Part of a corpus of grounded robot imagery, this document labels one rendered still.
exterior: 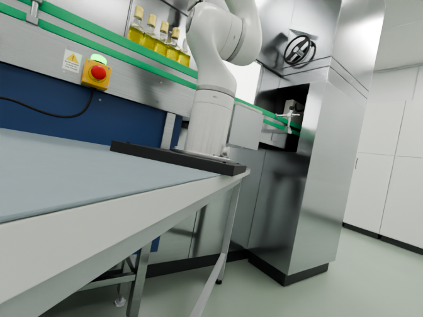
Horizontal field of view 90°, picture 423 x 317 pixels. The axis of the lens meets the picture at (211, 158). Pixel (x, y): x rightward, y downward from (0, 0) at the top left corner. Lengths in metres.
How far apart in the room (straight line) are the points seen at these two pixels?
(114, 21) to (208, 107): 0.76
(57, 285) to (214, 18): 0.62
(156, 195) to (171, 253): 1.26
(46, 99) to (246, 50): 0.62
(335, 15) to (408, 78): 3.32
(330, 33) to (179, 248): 1.70
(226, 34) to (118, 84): 0.41
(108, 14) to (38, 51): 0.49
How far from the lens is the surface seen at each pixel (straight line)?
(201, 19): 0.65
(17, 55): 0.84
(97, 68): 0.74
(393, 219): 4.20
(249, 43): 0.70
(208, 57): 0.63
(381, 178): 4.24
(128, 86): 0.85
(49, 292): 0.21
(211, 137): 0.59
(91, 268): 0.24
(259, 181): 1.75
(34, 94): 0.84
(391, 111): 4.42
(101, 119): 0.84
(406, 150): 4.23
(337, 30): 1.82
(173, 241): 1.41
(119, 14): 1.26
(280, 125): 1.55
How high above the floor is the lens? 0.78
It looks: 1 degrees down
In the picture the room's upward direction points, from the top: 11 degrees clockwise
